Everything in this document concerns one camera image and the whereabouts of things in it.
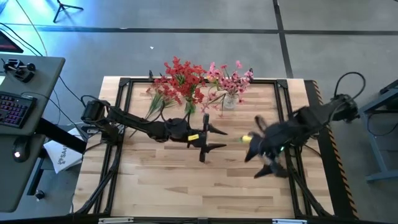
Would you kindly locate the black computer mouse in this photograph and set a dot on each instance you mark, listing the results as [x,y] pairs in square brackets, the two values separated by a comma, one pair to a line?
[21,149]

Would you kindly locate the white printed paper bag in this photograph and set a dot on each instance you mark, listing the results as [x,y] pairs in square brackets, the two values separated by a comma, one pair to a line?
[63,155]

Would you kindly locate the black hazard-striped edge strip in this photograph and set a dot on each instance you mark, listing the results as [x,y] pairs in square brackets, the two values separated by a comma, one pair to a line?
[329,174]

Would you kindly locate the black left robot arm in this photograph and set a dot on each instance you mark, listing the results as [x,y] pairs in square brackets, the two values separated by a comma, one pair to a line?
[133,121]

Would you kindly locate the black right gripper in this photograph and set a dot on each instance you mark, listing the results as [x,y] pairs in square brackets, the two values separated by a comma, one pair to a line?
[275,137]

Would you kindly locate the black round knob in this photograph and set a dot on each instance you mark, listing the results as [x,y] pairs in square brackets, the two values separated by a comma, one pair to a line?
[39,195]

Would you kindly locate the black frame hook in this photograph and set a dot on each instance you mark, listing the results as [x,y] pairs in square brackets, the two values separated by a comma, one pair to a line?
[151,74]
[251,74]

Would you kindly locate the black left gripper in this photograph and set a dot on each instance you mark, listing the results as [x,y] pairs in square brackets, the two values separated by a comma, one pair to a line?
[194,137]

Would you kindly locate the pink artificial flower bunch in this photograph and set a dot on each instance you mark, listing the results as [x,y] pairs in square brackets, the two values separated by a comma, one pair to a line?
[214,96]
[233,83]

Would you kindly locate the blue-grey metal table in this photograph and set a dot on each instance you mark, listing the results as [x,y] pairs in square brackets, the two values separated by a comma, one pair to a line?
[377,102]

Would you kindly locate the black keyboard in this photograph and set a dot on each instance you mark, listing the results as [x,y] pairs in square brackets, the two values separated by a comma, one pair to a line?
[14,109]

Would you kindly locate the black aluminium table frame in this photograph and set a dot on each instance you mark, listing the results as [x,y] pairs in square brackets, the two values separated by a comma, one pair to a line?
[267,81]

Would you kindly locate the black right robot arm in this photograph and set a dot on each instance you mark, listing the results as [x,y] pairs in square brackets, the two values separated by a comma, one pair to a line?
[317,118]

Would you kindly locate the red artificial flower bunch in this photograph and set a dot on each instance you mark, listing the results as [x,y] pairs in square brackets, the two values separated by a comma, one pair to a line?
[174,67]
[183,81]
[155,102]
[197,95]

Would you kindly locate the black tripod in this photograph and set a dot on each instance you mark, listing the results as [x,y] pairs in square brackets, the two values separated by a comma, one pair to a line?
[63,7]

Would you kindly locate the black desk support bar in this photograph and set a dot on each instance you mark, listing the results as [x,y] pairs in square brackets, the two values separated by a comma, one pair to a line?
[33,180]

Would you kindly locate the dark monitor corner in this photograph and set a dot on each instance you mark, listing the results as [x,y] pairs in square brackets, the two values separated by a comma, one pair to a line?
[7,45]

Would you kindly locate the silver hinge bracket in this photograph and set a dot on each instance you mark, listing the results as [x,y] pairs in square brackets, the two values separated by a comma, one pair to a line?
[115,220]
[289,221]

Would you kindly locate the black desk clamp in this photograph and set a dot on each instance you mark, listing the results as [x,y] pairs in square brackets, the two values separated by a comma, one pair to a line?
[20,71]

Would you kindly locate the green glass vase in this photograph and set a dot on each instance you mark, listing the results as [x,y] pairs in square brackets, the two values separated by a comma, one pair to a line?
[190,108]

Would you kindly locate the clear glass vase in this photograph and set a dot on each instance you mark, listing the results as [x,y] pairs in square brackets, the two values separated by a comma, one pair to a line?
[230,101]

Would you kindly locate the yellow artificial tulip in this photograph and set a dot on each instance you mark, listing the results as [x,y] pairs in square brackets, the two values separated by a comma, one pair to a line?
[247,139]

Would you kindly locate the grey side tray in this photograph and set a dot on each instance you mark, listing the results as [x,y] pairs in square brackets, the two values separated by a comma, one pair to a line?
[46,77]

